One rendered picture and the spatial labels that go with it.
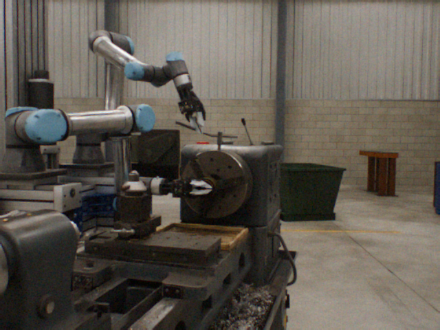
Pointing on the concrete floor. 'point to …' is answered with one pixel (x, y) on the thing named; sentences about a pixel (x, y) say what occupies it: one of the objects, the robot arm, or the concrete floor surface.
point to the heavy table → (381, 172)
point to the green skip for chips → (309, 191)
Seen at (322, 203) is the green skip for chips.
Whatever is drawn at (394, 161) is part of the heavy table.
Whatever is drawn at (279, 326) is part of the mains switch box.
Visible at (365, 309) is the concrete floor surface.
